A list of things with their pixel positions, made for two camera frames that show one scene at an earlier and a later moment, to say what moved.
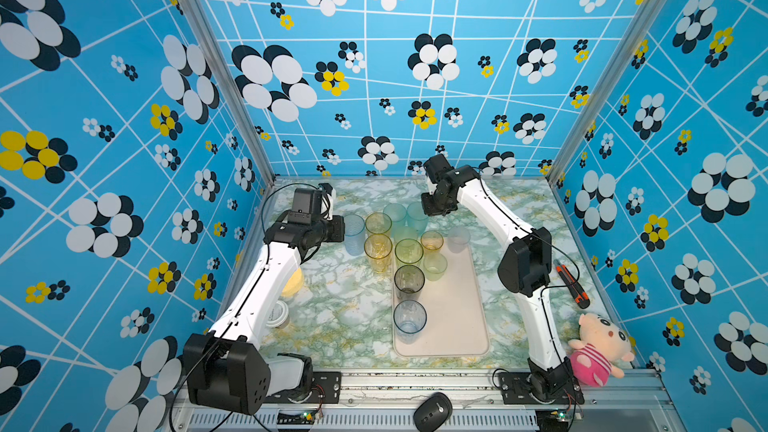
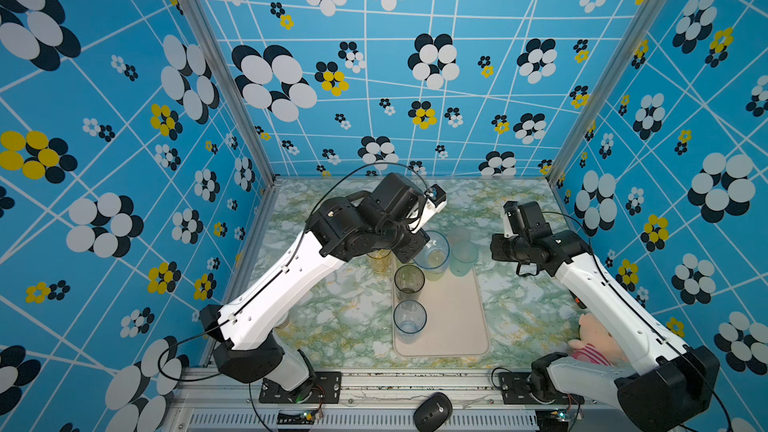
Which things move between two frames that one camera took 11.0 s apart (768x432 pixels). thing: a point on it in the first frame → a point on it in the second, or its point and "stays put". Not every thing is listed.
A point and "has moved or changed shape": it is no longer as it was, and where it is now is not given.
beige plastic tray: x=455 y=309 stays put
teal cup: x=417 y=216 has moved or changed shape
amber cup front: x=378 y=249 stays put
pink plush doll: x=599 y=352 stays put
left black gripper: x=337 y=227 → x=410 y=250
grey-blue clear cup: x=409 y=320 stays put
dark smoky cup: x=408 y=282 stays put
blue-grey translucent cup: x=354 y=234 has moved or changed shape
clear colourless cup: x=458 y=239 stays put
